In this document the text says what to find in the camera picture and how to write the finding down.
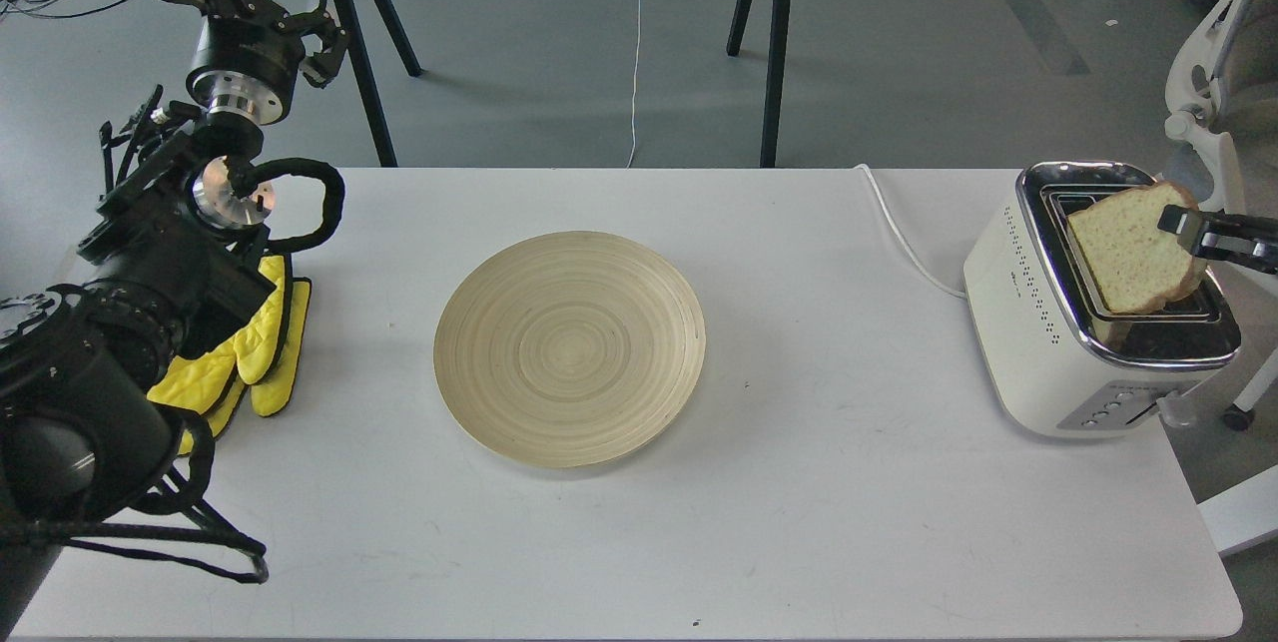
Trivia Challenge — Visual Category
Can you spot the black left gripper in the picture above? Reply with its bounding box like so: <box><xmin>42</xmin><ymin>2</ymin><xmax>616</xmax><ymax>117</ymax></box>
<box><xmin>164</xmin><ymin>0</ymin><xmax>350</xmax><ymax>125</ymax></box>

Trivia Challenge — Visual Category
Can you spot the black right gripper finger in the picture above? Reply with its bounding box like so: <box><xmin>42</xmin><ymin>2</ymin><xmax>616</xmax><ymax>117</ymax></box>
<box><xmin>1158</xmin><ymin>205</ymin><xmax>1277</xmax><ymax>237</ymax></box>
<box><xmin>1190</xmin><ymin>231</ymin><xmax>1277</xmax><ymax>278</ymax></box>

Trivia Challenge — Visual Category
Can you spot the slice of bread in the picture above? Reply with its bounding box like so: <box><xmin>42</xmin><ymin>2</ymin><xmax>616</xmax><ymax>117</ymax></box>
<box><xmin>1067</xmin><ymin>182</ymin><xmax>1206</xmax><ymax>315</ymax></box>

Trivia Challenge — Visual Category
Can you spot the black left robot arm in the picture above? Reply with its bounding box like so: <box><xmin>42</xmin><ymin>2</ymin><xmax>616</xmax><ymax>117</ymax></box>
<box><xmin>1</xmin><ymin>0</ymin><xmax>348</xmax><ymax>636</ymax></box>

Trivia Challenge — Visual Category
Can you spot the cream white toaster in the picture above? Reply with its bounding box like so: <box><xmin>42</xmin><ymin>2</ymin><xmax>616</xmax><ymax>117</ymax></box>
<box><xmin>964</xmin><ymin>161</ymin><xmax>1242</xmax><ymax>440</ymax></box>

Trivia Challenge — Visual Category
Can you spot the white office chair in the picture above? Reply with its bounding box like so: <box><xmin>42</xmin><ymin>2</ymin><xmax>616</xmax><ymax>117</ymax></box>
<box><xmin>1163</xmin><ymin>0</ymin><xmax>1278</xmax><ymax>431</ymax></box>

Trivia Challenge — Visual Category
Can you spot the yellow oven mitt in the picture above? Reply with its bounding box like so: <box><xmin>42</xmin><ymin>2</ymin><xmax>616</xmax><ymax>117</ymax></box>
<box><xmin>147</xmin><ymin>254</ymin><xmax>314</xmax><ymax>437</ymax></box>

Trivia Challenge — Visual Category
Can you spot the round wooden plate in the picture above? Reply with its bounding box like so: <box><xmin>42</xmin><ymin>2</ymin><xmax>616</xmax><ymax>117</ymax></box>
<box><xmin>433</xmin><ymin>230</ymin><xmax>708</xmax><ymax>469</ymax></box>

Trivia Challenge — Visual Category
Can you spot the white toaster power cable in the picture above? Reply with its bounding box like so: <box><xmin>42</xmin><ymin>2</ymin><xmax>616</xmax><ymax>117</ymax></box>
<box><xmin>854</xmin><ymin>162</ymin><xmax>969</xmax><ymax>301</ymax></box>

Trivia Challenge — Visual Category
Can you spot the white hanging cable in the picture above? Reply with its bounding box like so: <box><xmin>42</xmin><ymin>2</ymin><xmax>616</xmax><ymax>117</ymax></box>
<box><xmin>626</xmin><ymin>0</ymin><xmax>644</xmax><ymax>169</ymax></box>

